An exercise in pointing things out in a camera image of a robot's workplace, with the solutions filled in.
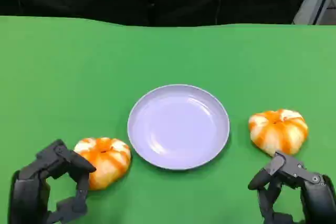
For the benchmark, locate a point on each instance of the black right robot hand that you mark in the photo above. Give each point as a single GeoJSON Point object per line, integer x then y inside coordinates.
{"type": "Point", "coordinates": [315, 197]}

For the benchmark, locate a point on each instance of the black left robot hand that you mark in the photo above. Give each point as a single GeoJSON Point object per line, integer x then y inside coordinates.
{"type": "Point", "coordinates": [29, 195]}

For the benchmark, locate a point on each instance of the green table cloth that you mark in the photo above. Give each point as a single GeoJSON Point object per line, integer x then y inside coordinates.
{"type": "Point", "coordinates": [78, 77]}

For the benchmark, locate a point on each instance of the lilac plate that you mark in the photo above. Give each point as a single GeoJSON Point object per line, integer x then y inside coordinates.
{"type": "Point", "coordinates": [178, 127]}

